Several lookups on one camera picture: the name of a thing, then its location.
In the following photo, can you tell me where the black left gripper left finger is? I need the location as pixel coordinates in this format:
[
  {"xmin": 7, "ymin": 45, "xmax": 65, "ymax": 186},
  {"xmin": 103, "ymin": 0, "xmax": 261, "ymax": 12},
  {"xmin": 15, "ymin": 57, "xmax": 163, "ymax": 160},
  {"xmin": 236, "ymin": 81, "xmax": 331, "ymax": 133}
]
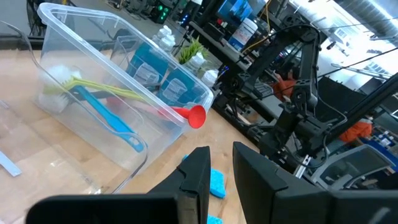
[{"xmin": 26, "ymin": 146, "xmax": 212, "ymax": 224}]

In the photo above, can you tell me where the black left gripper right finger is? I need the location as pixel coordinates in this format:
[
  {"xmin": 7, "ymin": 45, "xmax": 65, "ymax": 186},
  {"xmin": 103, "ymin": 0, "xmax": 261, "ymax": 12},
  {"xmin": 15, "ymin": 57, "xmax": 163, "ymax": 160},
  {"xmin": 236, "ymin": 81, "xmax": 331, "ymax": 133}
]
[{"xmin": 233, "ymin": 142, "xmax": 398, "ymax": 224}]

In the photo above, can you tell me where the blue dish soap bottle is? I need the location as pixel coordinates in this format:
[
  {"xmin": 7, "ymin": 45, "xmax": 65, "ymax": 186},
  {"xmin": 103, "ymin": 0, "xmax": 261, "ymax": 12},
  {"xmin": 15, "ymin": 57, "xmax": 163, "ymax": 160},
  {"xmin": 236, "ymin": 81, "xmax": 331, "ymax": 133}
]
[
  {"xmin": 126, "ymin": 26, "xmax": 171, "ymax": 86},
  {"xmin": 164, "ymin": 35, "xmax": 177, "ymax": 50},
  {"xmin": 200, "ymin": 70, "xmax": 220, "ymax": 90},
  {"xmin": 157, "ymin": 54, "xmax": 205, "ymax": 108}
]

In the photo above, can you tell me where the red dish brush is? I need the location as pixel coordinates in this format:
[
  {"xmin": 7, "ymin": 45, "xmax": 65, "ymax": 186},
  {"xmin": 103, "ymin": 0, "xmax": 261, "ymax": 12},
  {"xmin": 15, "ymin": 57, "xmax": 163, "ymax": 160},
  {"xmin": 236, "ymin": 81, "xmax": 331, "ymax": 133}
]
[{"xmin": 105, "ymin": 95, "xmax": 207, "ymax": 130}]

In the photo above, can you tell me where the blue dish brush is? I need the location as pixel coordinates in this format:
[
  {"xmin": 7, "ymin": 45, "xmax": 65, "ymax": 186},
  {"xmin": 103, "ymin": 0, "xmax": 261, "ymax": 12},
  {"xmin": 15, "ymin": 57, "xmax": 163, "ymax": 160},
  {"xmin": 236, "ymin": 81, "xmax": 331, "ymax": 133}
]
[{"xmin": 39, "ymin": 85, "xmax": 146, "ymax": 153}]

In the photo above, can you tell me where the green dish brush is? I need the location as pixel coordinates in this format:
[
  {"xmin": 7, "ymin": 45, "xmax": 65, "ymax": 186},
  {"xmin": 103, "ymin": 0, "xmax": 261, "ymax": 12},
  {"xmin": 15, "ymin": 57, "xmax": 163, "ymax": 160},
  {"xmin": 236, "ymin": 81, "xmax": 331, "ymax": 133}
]
[{"xmin": 42, "ymin": 63, "xmax": 149, "ymax": 102}]

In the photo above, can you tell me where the person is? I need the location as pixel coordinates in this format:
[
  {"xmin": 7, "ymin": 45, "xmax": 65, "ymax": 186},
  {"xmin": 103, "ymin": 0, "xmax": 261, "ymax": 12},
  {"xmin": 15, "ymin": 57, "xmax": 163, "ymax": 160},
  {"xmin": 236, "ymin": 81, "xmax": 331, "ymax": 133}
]
[
  {"xmin": 338, "ymin": 118, "xmax": 374, "ymax": 144},
  {"xmin": 273, "ymin": 67, "xmax": 298, "ymax": 102}
]

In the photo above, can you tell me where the white plastic jar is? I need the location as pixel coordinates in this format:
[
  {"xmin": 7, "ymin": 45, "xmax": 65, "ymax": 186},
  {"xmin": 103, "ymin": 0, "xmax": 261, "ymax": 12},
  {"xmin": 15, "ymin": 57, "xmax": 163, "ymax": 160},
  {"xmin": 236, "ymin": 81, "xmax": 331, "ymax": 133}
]
[{"xmin": 228, "ymin": 17, "xmax": 259, "ymax": 52}]

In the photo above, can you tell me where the green plant in white pot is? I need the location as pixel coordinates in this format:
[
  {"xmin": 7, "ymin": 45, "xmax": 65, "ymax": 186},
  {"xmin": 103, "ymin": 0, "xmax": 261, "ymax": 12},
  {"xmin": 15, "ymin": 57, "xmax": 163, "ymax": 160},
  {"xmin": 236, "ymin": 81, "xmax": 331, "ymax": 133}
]
[{"xmin": 178, "ymin": 36, "xmax": 209, "ymax": 65}]

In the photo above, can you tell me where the laptop with blue screen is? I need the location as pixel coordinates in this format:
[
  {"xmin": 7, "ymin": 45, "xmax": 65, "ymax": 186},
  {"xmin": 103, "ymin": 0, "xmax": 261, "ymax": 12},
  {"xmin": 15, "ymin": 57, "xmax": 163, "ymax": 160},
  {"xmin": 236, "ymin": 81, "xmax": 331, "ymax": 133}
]
[{"xmin": 217, "ymin": 0, "xmax": 267, "ymax": 24}]

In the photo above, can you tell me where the grey office chair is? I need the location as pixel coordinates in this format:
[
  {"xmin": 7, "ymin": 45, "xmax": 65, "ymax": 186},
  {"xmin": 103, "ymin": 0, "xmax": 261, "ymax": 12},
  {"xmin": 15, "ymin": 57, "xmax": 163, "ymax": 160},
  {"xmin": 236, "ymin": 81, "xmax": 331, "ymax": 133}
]
[{"xmin": 310, "ymin": 144, "xmax": 397, "ymax": 191}]

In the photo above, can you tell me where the shallow clear plastic bin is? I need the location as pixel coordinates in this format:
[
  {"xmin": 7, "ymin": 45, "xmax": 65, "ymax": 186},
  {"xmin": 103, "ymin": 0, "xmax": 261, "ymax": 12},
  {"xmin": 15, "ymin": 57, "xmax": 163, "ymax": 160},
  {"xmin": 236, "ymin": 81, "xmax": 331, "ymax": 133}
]
[
  {"xmin": 0, "ymin": 21, "xmax": 149, "ymax": 195},
  {"xmin": 111, "ymin": 29, "xmax": 218, "ymax": 108}
]

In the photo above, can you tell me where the tall clear plastic bin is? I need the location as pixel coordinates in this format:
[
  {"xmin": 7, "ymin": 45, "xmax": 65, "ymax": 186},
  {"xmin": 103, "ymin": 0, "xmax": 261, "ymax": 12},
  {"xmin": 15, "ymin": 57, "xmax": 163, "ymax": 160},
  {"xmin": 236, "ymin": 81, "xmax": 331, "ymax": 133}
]
[{"xmin": 36, "ymin": 2, "xmax": 215, "ymax": 170}]

